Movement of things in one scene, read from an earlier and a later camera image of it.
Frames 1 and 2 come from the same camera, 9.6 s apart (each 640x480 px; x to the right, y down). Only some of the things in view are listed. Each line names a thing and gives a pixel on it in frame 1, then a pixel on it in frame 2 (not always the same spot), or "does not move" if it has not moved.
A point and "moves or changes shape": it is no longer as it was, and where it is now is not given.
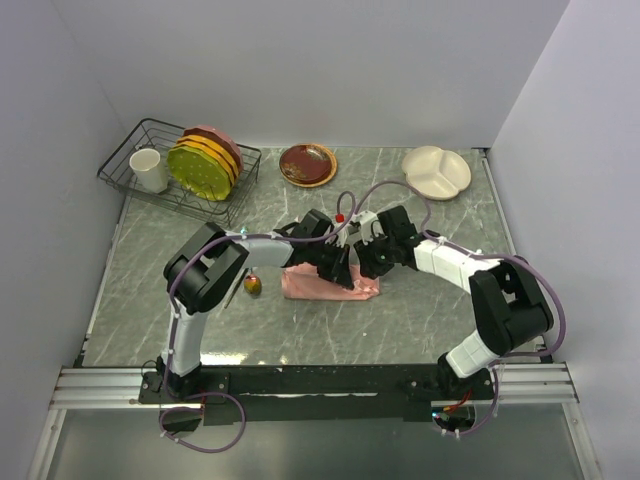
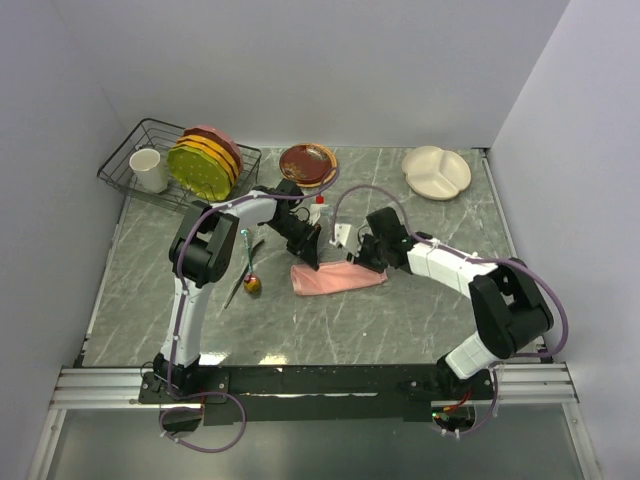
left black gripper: (339, 269) → (309, 250)
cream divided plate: (436, 174) does not move
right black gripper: (368, 267) does not move
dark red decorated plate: (308, 165) does not move
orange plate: (213, 149) does not move
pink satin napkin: (302, 281) moves or changes shape
